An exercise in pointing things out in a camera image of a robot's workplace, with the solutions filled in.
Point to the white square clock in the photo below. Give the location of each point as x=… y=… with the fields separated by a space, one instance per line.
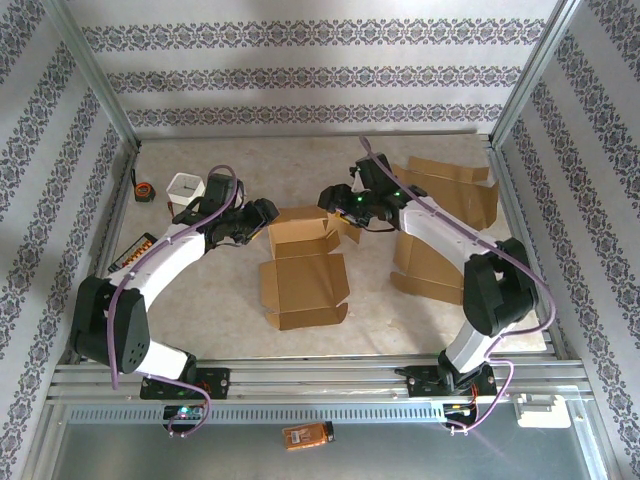
x=184 y=187

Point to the aluminium frame post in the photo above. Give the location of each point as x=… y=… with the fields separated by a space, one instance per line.
x=95 y=75
x=535 y=65

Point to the aluminium mounting rail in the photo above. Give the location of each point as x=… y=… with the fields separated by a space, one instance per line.
x=325 y=380

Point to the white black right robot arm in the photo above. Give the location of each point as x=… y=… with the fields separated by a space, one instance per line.
x=450 y=230

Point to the white plastic bracket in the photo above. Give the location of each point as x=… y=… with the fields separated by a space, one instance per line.
x=542 y=415

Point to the orange electronic board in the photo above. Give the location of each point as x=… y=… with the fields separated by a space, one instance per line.
x=305 y=436

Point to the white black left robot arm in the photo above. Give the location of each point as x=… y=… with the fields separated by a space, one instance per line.
x=165 y=265

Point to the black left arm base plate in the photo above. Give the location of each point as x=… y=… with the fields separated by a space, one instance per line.
x=220 y=382

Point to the brown cardboard box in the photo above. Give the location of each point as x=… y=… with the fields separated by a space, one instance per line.
x=305 y=275
x=450 y=190

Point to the black orange charger device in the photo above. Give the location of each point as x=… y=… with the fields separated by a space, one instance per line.
x=137 y=250

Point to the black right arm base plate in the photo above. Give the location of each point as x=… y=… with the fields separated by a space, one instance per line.
x=417 y=385

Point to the orange black tape measure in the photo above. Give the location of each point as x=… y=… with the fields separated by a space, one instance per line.
x=144 y=191

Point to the grey metal sheet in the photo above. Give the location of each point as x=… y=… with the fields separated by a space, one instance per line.
x=200 y=455

